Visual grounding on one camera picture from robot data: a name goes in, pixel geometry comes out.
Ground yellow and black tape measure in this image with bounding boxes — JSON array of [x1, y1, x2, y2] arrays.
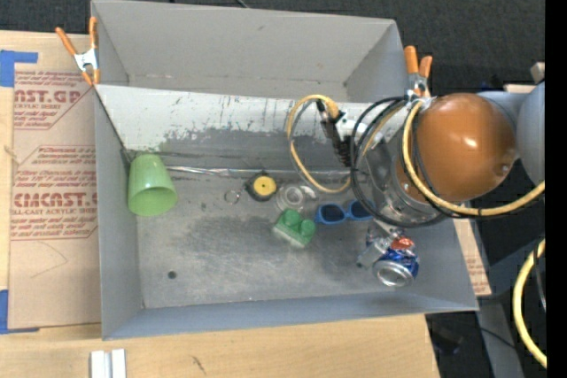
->
[[244, 172, 279, 203]]

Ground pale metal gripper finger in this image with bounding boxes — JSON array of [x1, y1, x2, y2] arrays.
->
[[374, 220, 402, 238], [356, 239, 392, 270]]

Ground clear glass cup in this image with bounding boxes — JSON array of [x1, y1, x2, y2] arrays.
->
[[276, 184, 318, 212]]

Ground crushed blue drink can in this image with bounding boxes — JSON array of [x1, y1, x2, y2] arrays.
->
[[365, 234, 421, 289]]

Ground grey metal bin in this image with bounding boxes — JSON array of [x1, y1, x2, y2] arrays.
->
[[89, 0, 480, 341]]

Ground brown cardboard board red print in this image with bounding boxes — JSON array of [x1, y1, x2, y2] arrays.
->
[[0, 29, 104, 331]]

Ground green toy building block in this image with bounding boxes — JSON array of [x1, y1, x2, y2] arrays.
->
[[271, 208, 317, 250]]

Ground blue sunglasses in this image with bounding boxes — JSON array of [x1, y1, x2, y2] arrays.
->
[[314, 199, 377, 227]]

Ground black cylinder on white bracket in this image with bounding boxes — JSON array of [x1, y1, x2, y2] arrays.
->
[[316, 100, 369, 168]]

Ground light green plastic cup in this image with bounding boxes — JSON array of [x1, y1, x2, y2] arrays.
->
[[127, 152, 179, 218]]

